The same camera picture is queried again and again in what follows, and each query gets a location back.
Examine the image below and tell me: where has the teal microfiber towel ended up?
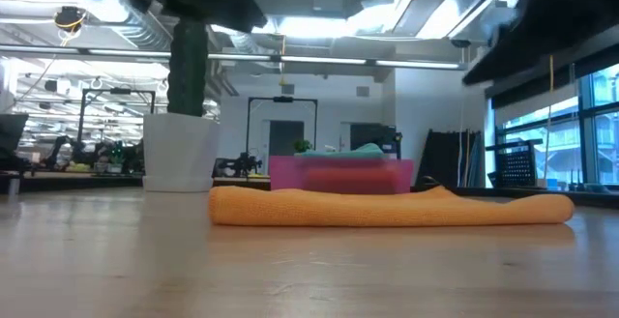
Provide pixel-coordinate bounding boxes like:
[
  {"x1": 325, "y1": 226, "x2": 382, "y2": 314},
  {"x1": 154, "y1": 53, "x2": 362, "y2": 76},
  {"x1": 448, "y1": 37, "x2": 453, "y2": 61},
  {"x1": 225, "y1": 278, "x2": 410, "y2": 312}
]
[{"x1": 294, "y1": 142, "x2": 387, "y2": 160}]

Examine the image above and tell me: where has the orange microfiber towel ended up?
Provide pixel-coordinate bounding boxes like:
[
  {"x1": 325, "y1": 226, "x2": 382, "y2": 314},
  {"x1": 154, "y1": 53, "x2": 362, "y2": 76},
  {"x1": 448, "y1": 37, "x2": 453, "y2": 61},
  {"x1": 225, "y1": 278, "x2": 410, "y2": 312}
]
[{"x1": 207, "y1": 185, "x2": 575, "y2": 228}]

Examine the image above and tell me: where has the green cactus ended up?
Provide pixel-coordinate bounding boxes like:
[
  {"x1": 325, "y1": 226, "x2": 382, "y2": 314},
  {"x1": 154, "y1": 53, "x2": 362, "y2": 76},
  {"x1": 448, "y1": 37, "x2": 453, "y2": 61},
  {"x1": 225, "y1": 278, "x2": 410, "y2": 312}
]
[{"x1": 166, "y1": 15, "x2": 210, "y2": 118}]

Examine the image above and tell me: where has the long ceiling light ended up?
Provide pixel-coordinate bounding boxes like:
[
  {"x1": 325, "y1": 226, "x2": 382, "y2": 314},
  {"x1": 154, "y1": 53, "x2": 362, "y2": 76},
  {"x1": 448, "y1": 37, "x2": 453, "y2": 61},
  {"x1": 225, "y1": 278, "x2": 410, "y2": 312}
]
[{"x1": 0, "y1": 44, "x2": 468, "y2": 71}]

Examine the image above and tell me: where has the white hexagonal plant pot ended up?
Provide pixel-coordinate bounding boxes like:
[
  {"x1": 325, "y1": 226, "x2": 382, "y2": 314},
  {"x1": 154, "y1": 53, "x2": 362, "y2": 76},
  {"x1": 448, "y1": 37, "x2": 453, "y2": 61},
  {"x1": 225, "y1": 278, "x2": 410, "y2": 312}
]
[{"x1": 142, "y1": 112, "x2": 221, "y2": 193}]

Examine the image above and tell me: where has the dark door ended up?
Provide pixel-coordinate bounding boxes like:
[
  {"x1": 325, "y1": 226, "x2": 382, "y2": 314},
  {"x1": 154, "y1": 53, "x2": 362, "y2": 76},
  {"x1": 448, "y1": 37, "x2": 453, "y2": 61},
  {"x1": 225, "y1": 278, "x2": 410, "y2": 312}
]
[{"x1": 268, "y1": 119, "x2": 306, "y2": 170}]

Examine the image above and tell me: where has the black standing panel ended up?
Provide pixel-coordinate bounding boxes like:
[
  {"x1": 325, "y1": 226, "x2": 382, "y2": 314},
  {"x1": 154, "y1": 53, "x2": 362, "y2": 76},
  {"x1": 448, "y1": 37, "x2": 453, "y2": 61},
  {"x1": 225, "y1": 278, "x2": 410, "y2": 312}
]
[{"x1": 417, "y1": 129, "x2": 486, "y2": 189}]

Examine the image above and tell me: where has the red plastic bin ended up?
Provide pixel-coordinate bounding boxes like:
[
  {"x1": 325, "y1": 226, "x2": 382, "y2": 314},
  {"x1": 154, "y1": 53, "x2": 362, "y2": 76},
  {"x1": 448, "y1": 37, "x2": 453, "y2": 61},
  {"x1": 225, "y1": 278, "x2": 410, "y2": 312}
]
[{"x1": 269, "y1": 156, "x2": 416, "y2": 196}]

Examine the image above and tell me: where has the dark monitor screen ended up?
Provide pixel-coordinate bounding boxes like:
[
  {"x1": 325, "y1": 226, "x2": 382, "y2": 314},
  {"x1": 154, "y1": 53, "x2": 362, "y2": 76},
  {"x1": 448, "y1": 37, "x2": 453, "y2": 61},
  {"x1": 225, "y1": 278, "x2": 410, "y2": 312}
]
[{"x1": 0, "y1": 112, "x2": 30, "y2": 172}]

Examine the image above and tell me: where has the silver ribbed air duct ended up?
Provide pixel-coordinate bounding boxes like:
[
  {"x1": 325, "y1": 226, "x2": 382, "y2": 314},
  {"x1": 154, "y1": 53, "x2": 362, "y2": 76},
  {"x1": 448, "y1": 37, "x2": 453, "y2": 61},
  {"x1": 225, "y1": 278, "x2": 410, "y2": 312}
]
[{"x1": 45, "y1": 0, "x2": 171, "y2": 51}]

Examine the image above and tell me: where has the silver rectangular air duct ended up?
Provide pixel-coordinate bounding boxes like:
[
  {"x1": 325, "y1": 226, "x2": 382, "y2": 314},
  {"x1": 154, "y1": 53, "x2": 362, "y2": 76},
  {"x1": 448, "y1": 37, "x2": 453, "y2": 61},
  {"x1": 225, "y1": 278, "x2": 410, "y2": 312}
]
[{"x1": 391, "y1": 0, "x2": 519, "y2": 44}]

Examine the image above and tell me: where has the black gantry frame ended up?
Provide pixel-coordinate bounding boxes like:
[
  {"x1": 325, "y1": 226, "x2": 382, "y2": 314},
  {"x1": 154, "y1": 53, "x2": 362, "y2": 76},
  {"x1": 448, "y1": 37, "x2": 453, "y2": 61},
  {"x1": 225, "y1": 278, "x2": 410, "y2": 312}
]
[
  {"x1": 246, "y1": 96, "x2": 319, "y2": 165},
  {"x1": 76, "y1": 87, "x2": 158, "y2": 170}
]

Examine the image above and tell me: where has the yellow cable reel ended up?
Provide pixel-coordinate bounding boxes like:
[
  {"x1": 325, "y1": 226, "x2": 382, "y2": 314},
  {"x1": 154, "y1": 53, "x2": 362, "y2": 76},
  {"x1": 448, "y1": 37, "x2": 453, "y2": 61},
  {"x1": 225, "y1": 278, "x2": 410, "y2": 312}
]
[{"x1": 53, "y1": 5, "x2": 89, "y2": 35}]

